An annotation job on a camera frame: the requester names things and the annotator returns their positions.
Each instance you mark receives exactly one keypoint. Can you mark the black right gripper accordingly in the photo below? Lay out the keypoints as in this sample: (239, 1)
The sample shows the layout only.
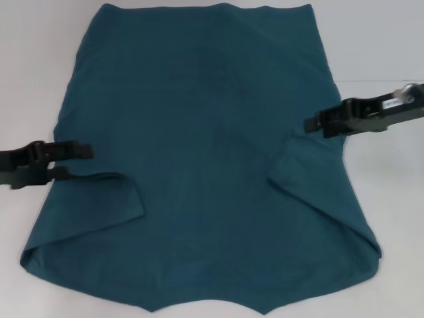
(404, 111)

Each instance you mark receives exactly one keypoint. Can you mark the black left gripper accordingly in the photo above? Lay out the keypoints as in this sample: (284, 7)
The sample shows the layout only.
(23, 169)

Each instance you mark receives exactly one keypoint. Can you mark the teal blue t-shirt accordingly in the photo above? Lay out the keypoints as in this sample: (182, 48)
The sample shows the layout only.
(198, 149)

